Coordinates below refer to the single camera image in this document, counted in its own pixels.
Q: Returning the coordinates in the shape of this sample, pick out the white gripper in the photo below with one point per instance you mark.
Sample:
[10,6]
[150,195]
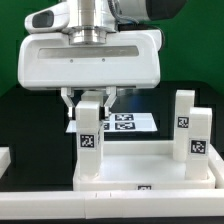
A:
[128,59]

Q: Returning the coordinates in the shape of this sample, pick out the white marker sheet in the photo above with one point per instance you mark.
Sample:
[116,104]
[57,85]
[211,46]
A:
[116,123]

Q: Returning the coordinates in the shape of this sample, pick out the white right fence block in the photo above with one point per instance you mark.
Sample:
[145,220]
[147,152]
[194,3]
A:
[216,164]

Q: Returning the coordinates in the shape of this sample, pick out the white desk top tray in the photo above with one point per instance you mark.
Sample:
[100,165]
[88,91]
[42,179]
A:
[140,165]

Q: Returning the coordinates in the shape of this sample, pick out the white fence block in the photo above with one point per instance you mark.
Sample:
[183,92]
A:
[216,164]
[5,159]

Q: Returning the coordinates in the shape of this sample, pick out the white left fence block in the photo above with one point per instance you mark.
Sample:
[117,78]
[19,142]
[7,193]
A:
[5,159]

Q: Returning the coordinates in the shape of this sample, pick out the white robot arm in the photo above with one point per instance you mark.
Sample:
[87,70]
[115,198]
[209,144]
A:
[91,21]

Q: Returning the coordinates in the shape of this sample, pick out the white front fence bar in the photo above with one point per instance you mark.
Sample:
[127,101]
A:
[111,204]

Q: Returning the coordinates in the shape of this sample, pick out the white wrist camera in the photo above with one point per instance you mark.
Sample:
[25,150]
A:
[46,21]

